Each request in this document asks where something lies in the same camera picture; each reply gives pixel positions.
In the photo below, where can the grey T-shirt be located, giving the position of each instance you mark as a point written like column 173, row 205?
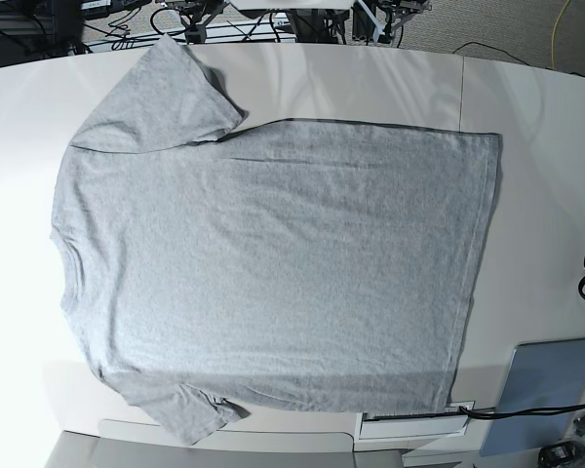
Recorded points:
column 298, row 265

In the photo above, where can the blue-grey flat panel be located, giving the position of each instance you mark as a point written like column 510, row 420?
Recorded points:
column 541, row 375

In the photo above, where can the black device bottom right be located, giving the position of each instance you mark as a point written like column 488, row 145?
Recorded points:
column 564, row 454

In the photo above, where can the black aluminium frame post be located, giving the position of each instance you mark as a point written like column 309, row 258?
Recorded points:
column 365, row 24

